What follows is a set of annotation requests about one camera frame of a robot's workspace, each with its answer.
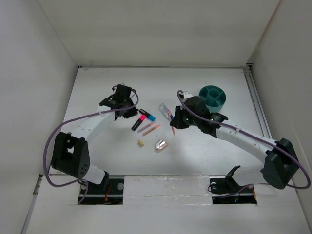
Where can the purple pastel pen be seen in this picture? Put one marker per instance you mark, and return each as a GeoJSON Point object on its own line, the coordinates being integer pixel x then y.
{"type": "Point", "coordinates": [145, 127]}

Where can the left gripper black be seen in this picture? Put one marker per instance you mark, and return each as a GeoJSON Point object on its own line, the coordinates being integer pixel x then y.
{"type": "Point", "coordinates": [132, 112]}

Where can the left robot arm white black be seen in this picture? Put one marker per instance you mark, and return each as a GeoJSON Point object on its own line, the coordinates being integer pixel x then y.
{"type": "Point", "coordinates": [71, 150]}

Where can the teal round compartment organizer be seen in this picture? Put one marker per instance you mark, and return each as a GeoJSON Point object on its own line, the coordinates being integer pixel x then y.
{"type": "Point", "coordinates": [214, 98]}

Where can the orange pastel pen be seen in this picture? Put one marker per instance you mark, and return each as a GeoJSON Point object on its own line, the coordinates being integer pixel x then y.
{"type": "Point", "coordinates": [152, 129]}

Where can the small yellow eraser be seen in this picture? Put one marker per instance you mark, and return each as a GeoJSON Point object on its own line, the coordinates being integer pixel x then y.
{"type": "Point", "coordinates": [141, 144]}

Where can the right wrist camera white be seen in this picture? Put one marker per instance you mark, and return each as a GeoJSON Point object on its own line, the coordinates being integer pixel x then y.
{"type": "Point", "coordinates": [186, 95]}

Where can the pink cap black highlighter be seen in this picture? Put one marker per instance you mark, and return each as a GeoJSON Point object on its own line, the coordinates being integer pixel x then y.
{"type": "Point", "coordinates": [138, 122]}

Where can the clear glue bottle blue cap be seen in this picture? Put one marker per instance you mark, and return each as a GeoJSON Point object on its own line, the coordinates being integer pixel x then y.
{"type": "Point", "coordinates": [166, 112]}

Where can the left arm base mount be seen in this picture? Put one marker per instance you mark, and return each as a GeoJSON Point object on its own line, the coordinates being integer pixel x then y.
{"type": "Point", "coordinates": [94, 195]}

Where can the blue cap black highlighter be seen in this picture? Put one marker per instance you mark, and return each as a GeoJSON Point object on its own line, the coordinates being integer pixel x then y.
{"type": "Point", "coordinates": [148, 115]}

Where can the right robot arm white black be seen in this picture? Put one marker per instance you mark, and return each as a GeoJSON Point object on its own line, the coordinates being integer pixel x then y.
{"type": "Point", "coordinates": [278, 159]}

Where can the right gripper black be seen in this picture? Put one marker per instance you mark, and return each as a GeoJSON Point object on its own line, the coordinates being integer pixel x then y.
{"type": "Point", "coordinates": [177, 121]}

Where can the aluminium rail right side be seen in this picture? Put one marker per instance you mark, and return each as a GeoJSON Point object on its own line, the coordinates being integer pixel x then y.
{"type": "Point", "coordinates": [256, 101]}

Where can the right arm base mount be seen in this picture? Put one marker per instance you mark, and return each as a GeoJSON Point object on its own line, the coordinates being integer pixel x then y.
{"type": "Point", "coordinates": [225, 190]}

